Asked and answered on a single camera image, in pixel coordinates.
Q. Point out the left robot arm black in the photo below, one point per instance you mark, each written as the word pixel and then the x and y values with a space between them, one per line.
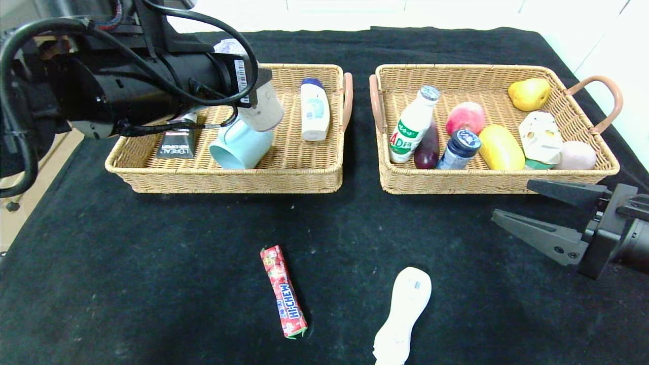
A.
pixel 101 96

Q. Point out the dark blue lidded jar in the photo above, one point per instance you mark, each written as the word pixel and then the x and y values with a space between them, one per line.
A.
pixel 459 147

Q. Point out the red peach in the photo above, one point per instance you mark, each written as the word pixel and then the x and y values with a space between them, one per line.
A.
pixel 466 116

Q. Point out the green tin can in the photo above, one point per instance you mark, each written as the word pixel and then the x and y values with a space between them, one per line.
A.
pixel 542 165

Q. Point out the black cosmetic tube red band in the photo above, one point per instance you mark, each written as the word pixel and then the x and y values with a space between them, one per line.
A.
pixel 177 147

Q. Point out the white yellow drink carton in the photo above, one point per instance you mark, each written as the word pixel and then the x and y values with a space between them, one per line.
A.
pixel 540 134

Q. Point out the red Hi-Chew candy pack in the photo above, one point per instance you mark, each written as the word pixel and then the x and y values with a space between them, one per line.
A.
pixel 286 299

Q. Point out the white AD milk bottle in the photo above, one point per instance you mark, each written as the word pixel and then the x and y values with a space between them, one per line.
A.
pixel 408 137

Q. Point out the white bottle with barcode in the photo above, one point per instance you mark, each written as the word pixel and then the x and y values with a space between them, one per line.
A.
pixel 403 314

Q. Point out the purple eggplant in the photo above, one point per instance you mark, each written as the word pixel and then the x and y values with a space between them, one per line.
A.
pixel 426 154

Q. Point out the yellow pear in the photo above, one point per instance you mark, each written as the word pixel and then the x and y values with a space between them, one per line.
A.
pixel 528 95

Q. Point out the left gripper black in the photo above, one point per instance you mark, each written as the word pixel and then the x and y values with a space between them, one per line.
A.
pixel 244 80

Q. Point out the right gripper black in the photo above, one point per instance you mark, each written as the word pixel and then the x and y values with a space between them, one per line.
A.
pixel 604 234

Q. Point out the pale pink potato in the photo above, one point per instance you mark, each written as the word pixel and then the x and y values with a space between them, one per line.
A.
pixel 578 156

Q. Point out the yellow mango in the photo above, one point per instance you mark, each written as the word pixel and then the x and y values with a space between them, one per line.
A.
pixel 502 149

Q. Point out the black tablecloth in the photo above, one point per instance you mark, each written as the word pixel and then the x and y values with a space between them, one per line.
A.
pixel 324 50

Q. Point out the white shampoo bottle blue cap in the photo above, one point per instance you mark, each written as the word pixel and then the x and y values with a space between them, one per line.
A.
pixel 314 115

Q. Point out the purple trash bag roll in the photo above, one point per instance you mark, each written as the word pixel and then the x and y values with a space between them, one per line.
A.
pixel 263 114

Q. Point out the teal plastic mug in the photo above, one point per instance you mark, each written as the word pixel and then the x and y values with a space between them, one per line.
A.
pixel 238 149

